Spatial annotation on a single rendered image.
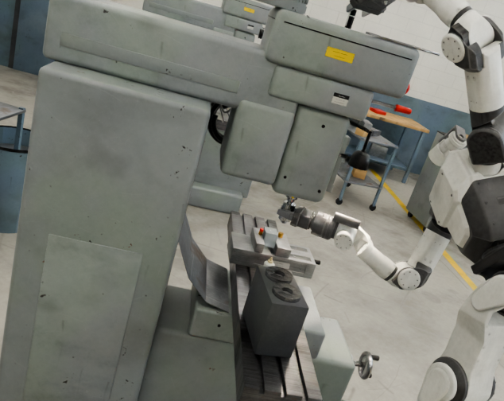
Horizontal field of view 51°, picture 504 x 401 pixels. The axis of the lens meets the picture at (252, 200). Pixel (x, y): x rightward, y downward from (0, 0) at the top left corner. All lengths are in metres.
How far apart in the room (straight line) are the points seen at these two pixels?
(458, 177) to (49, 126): 1.20
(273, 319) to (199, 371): 0.59
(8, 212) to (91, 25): 2.36
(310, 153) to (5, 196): 2.50
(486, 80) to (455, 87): 7.72
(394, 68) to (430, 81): 7.31
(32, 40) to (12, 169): 5.10
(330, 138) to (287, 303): 0.57
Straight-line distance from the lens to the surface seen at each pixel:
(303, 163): 1.77
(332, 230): 1.88
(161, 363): 2.07
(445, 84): 9.15
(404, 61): 1.74
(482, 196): 1.63
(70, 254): 1.78
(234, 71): 1.67
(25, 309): 1.94
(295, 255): 2.16
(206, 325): 1.95
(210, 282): 2.03
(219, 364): 2.07
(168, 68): 1.67
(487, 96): 1.52
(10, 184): 3.77
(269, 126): 1.70
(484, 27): 1.51
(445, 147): 1.82
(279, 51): 1.65
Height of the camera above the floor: 1.88
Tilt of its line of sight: 20 degrees down
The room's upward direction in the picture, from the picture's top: 17 degrees clockwise
